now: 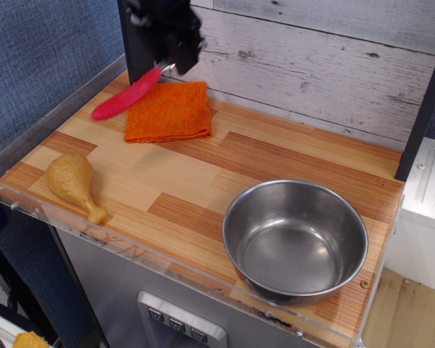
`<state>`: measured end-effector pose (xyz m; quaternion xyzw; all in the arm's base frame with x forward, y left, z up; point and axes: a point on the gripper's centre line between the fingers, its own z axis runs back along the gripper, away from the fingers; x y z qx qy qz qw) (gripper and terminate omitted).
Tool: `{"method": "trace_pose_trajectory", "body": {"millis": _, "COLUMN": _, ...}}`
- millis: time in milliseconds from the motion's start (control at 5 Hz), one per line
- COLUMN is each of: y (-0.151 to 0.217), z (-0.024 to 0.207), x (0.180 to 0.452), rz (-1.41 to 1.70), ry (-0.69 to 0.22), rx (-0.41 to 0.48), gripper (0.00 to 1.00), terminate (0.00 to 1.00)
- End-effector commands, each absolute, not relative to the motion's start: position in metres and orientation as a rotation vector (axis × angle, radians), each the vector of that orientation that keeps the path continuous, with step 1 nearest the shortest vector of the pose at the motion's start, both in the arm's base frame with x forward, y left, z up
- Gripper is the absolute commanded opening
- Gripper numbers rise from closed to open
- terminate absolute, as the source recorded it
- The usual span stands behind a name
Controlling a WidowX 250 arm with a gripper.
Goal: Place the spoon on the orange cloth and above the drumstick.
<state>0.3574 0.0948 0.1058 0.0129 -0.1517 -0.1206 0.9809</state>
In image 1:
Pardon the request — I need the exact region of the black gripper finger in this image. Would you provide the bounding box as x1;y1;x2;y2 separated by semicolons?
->
172;36;206;75
152;27;175;66

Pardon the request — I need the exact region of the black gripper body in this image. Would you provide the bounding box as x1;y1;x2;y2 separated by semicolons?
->
124;0;203;46

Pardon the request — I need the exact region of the red handled metal spoon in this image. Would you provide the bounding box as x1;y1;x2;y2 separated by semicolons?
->
91;64;175;121

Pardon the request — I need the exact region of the toy chicken drumstick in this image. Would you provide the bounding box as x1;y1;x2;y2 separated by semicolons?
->
44;154;108;224

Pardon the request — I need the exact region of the orange folded cloth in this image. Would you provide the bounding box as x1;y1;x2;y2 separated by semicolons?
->
125;81;212;143

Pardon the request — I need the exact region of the clear acrylic edge guard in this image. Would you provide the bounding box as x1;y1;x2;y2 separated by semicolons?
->
0;57;404;347

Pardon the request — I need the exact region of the stainless steel bowl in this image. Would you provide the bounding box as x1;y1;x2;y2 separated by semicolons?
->
222;179;368;307

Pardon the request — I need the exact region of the silver button control panel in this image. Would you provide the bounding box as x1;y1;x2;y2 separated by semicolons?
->
137;291;228;347

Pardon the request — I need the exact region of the white side cabinet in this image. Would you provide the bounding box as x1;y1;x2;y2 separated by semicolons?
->
385;138;435;289

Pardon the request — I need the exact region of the yellow object bottom left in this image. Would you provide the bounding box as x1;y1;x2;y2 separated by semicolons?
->
12;331;50;348

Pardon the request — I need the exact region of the left black vertical post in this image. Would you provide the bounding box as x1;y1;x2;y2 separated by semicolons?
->
117;0;154;85

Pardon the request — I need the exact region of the black vertical post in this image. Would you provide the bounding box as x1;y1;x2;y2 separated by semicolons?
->
394;68;435;182
117;0;154;85

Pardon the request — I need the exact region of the right black vertical post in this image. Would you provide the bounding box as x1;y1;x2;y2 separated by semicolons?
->
394;68;435;182

